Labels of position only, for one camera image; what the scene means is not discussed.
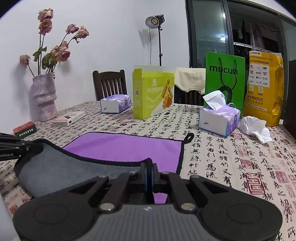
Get purple and grey towel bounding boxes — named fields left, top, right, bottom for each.
left=14, top=132, right=194, bottom=198

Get red and green box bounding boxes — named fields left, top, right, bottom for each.
left=13, top=121, right=37, bottom=138

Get white flat product box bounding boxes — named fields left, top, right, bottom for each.
left=52, top=111, right=85, bottom=126

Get calligraphy print tablecloth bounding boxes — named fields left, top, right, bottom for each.
left=0, top=99, right=296, bottom=241

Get pink glitter vase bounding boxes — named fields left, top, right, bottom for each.
left=33, top=72, right=57, bottom=122

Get dried pink roses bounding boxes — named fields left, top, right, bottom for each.
left=19, top=8, right=90, bottom=77

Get crumpled white tissue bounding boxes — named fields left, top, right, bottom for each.
left=239, top=116, right=273, bottom=144

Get right purple tissue pack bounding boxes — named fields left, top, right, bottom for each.
left=198, top=90, right=240, bottom=137

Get purple tissue pack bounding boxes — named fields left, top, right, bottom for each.
left=100, top=94, right=132, bottom=113
left=198, top=90, right=240, bottom=137

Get left purple tissue pack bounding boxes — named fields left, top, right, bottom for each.
left=100, top=94, right=132, bottom=113

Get dark wooden chair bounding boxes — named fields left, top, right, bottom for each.
left=92, top=70, right=127, bottom=101

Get yellow paper bag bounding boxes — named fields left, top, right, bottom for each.
left=243, top=51, right=285, bottom=127

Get dark chair under cloth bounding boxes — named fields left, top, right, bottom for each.
left=174, top=85, right=204, bottom=106

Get lime green snack box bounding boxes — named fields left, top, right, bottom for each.
left=132, top=65, right=175, bottom=120

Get green mucun paper bag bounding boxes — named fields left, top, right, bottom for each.
left=205, top=52, right=245, bottom=111

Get cream cloth on chair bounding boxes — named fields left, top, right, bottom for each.
left=174, top=67, right=206, bottom=95

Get studio light on stand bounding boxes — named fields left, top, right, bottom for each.
left=145, top=14, right=166, bottom=67

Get black framed glass door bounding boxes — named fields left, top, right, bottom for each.
left=185, top=0, right=296, bottom=70

